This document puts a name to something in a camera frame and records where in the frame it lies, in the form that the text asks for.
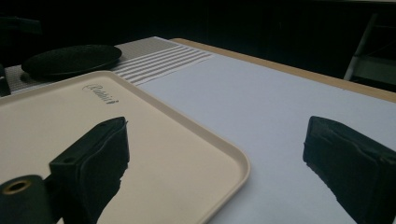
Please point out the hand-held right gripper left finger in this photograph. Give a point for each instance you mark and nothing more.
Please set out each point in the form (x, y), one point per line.
(93, 165)

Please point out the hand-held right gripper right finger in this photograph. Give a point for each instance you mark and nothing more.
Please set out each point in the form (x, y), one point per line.
(351, 161)

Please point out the beige plastic tray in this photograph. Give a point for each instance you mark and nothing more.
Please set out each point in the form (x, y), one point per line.
(162, 149)

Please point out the metal stand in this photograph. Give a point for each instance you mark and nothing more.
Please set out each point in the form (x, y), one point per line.
(370, 59)

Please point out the black round plate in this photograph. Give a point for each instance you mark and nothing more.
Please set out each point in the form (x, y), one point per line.
(72, 60)

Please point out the grey striped placemat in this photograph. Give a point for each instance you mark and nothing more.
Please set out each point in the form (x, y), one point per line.
(155, 60)

